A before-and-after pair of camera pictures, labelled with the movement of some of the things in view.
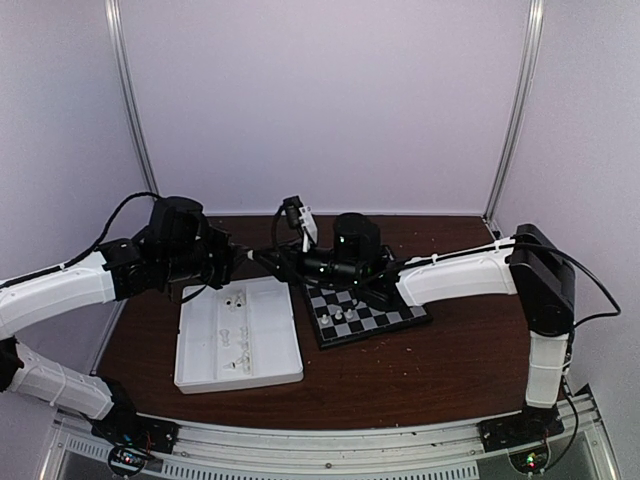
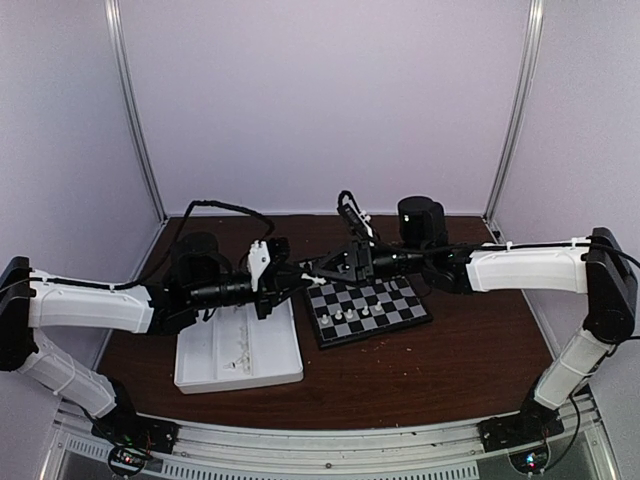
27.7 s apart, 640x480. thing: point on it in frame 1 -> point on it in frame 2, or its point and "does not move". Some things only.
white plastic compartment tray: (242, 334) does not move
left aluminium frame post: (117, 35) does not move
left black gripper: (227, 251) -> (271, 286)
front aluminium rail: (439, 451) does not move
